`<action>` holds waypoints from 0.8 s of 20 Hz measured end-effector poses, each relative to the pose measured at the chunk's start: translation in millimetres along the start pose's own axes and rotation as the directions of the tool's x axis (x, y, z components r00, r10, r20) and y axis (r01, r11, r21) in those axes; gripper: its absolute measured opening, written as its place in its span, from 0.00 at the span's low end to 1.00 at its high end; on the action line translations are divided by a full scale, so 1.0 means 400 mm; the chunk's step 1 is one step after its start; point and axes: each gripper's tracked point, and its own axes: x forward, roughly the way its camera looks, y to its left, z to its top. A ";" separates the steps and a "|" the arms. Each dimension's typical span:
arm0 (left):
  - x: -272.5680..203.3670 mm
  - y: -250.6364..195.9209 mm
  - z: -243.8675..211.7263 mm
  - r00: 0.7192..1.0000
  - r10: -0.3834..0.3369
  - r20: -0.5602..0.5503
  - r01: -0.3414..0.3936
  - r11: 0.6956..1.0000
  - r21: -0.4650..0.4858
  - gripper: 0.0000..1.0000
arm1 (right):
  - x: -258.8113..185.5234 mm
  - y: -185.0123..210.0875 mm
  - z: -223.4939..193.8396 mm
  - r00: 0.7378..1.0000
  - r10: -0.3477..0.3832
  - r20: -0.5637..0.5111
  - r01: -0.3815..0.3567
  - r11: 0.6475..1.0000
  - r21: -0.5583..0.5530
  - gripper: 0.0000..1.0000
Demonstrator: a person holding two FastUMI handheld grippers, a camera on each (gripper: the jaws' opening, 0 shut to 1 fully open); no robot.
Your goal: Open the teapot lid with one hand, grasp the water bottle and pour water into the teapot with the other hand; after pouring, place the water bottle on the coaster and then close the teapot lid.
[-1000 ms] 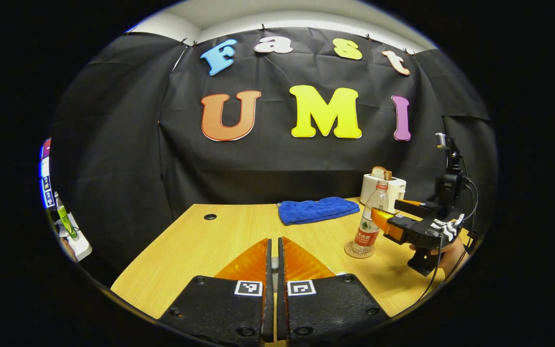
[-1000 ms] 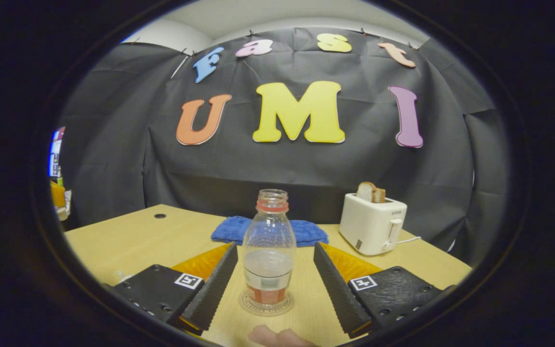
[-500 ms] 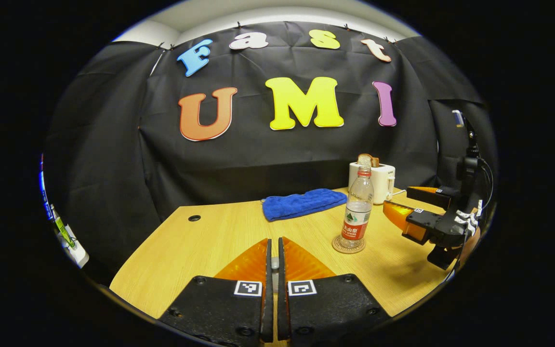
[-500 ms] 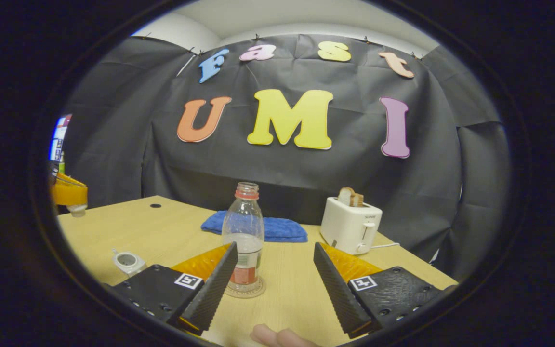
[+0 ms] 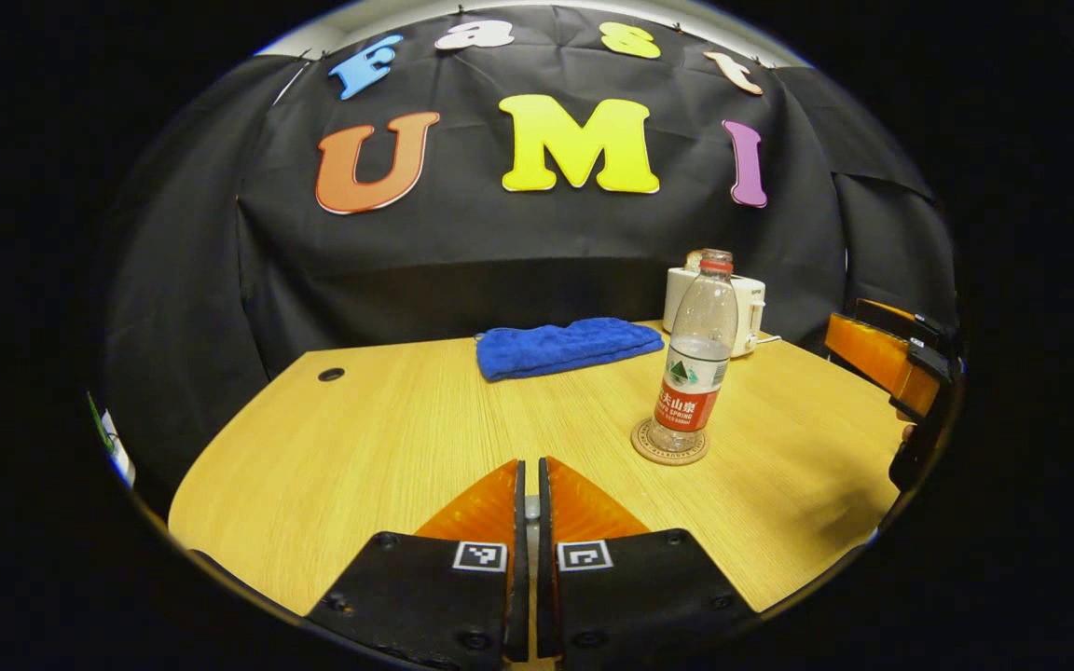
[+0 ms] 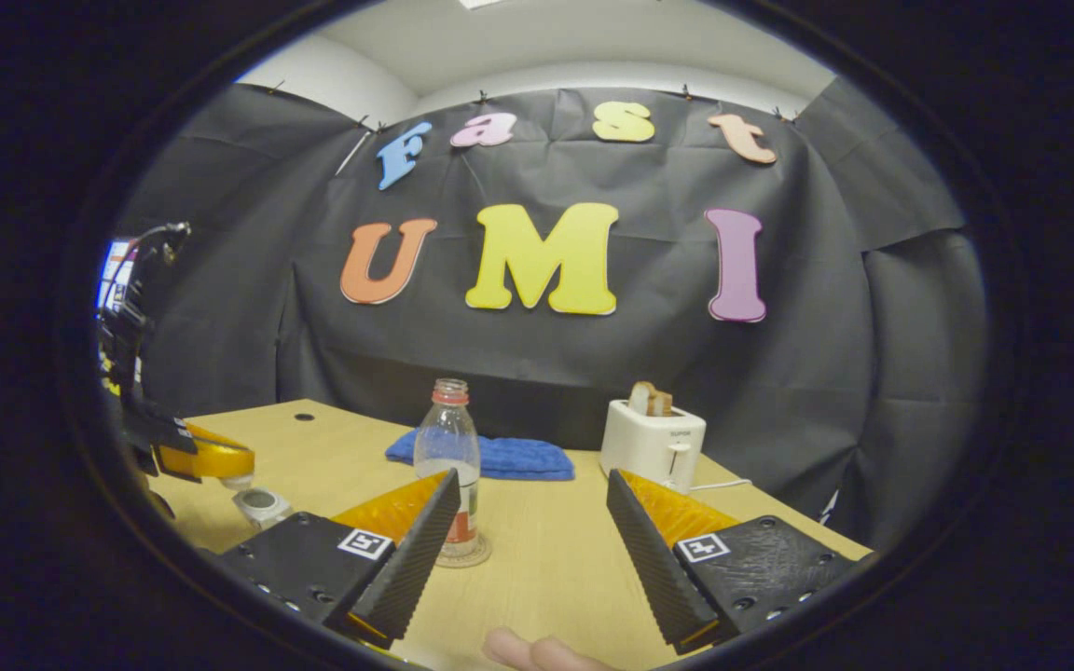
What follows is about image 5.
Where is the blue towel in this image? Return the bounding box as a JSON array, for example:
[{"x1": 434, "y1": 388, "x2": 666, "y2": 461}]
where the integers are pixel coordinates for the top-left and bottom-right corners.
[{"x1": 476, "y1": 317, "x2": 665, "y2": 383}]

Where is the round brown coaster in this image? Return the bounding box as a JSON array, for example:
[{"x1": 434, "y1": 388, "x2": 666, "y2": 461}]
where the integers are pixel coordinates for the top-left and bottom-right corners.
[{"x1": 631, "y1": 417, "x2": 711, "y2": 467}]

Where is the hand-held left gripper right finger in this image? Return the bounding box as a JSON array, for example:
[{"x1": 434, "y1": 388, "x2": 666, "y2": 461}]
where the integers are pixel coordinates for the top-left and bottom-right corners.
[{"x1": 537, "y1": 457, "x2": 760, "y2": 664}]

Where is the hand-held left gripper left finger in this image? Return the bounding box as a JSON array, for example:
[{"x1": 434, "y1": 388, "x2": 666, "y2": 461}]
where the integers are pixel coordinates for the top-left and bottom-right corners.
[{"x1": 304, "y1": 459, "x2": 531, "y2": 667}]

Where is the clear plastic water bottle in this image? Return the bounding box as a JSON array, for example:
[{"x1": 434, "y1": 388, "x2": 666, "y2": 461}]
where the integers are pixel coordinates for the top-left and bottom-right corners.
[{"x1": 648, "y1": 249, "x2": 739, "y2": 455}]

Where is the white toaster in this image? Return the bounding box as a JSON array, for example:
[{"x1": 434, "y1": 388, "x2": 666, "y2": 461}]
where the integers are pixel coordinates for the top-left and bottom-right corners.
[{"x1": 663, "y1": 266, "x2": 767, "y2": 358}]

